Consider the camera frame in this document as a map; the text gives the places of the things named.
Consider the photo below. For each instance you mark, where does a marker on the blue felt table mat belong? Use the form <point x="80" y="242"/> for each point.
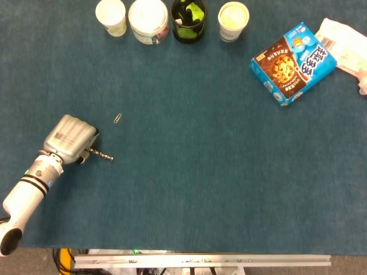
<point x="183" y="186"/>

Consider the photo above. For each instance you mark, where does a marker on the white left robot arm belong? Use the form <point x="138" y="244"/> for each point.
<point x="25" y="197"/>

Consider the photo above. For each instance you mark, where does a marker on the empty white paper cup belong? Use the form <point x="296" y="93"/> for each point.
<point x="111" y="16"/>

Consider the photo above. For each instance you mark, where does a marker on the green highlighter marker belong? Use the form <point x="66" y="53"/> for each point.
<point x="192" y="11"/>

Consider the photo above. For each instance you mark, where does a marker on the white round plastic tub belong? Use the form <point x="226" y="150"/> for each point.
<point x="148" y="21"/>

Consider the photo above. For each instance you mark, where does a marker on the silver paper clip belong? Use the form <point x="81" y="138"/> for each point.
<point x="117" y="118"/>

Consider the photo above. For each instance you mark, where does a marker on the blue cookie box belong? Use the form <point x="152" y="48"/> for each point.
<point x="292" y="64"/>

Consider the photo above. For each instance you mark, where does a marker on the small metal bead chain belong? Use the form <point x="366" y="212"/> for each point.
<point x="102" y="154"/>

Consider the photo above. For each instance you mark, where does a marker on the white plastic packet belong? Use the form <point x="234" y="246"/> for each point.
<point x="344" y="46"/>

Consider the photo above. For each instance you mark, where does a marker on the black mesh pen holder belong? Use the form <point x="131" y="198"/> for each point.
<point x="188" y="22"/>

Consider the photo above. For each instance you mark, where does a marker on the aluminium profile rail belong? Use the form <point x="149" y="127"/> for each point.
<point x="200" y="260"/>

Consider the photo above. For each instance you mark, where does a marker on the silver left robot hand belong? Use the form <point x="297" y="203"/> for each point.
<point x="70" y="140"/>

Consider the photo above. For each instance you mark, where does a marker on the white cup with green lid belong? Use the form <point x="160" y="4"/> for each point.
<point x="232" y="21"/>

